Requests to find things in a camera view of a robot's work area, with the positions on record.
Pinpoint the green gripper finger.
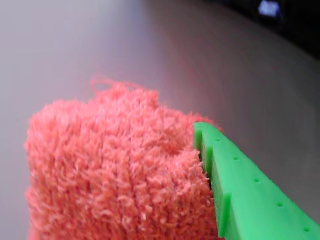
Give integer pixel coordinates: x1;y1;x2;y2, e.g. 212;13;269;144
192;121;320;240

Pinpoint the fluffy pink towel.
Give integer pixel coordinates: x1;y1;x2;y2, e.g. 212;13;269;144
23;73;224;240

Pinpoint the black background object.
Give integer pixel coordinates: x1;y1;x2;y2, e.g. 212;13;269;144
207;0;320;60

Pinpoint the white table sheet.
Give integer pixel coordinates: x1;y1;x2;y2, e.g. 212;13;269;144
0;0;320;240

